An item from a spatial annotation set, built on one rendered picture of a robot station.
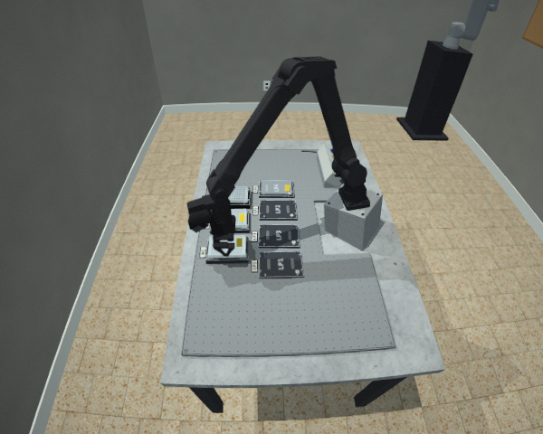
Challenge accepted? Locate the white button panel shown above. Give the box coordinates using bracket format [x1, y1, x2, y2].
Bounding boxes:
[301, 144, 342, 188]

